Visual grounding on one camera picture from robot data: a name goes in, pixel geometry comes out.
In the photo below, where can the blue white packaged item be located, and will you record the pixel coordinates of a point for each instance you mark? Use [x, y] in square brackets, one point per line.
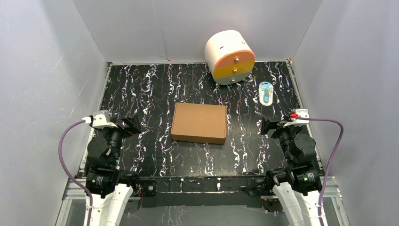
[266, 93]

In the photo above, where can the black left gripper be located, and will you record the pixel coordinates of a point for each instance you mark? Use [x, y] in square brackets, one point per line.
[123, 126]

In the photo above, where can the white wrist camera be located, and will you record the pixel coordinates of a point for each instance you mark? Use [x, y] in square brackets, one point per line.
[298, 117]
[99, 120]

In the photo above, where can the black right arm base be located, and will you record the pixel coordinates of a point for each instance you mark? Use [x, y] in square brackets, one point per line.
[260, 188]

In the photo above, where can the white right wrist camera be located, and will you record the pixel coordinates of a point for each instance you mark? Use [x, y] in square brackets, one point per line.
[298, 117]

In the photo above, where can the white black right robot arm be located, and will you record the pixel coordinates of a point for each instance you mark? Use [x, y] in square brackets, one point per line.
[297, 185]

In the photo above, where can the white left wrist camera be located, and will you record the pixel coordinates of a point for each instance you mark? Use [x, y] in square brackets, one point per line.
[99, 120]

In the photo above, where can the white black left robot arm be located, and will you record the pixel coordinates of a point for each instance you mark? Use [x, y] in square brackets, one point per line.
[108, 188]

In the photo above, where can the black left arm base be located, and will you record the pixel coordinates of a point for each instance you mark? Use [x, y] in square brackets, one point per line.
[140, 187]

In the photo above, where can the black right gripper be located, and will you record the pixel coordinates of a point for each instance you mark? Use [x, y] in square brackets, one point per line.
[267, 124]

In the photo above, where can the aluminium frame rail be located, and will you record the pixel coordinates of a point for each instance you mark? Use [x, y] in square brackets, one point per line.
[204, 191]

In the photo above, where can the white orange yellow cylinder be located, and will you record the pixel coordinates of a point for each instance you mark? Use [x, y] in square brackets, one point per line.
[229, 57]

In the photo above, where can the brown cardboard box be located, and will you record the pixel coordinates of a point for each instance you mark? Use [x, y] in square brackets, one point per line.
[199, 123]

